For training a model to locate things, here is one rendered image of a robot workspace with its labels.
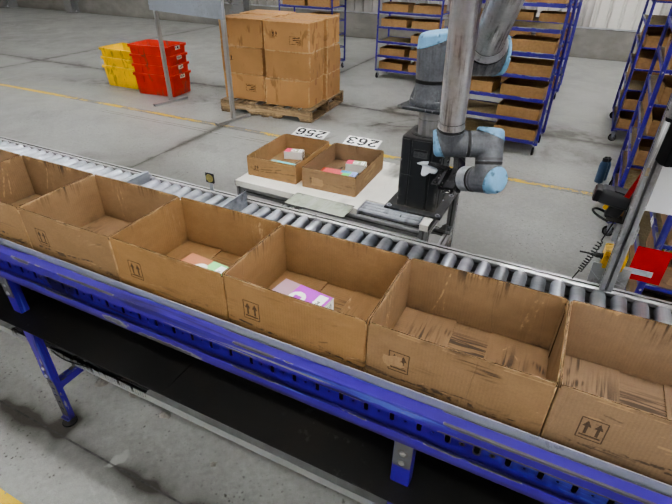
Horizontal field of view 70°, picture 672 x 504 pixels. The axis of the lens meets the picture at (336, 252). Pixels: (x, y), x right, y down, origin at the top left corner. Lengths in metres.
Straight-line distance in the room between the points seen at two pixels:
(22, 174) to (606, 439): 2.08
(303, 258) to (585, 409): 0.83
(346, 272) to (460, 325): 0.35
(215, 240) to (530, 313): 0.98
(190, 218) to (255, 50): 4.47
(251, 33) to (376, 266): 4.88
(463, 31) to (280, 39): 4.35
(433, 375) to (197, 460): 1.30
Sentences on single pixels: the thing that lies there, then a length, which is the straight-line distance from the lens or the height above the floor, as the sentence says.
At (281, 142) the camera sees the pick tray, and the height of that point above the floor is 0.81.
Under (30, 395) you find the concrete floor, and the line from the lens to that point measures 2.67.
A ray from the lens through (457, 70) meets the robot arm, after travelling 1.57.
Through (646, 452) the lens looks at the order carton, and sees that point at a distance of 1.12.
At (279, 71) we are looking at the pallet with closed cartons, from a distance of 5.85.
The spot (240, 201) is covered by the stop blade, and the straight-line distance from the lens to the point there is 2.18.
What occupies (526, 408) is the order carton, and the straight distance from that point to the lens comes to 1.08.
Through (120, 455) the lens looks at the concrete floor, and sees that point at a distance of 2.27.
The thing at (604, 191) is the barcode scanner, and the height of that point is 1.08.
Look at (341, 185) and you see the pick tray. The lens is 2.25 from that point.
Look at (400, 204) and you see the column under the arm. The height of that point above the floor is 0.76.
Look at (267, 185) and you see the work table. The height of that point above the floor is 0.75.
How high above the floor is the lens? 1.74
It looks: 33 degrees down
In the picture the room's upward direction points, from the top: 1 degrees clockwise
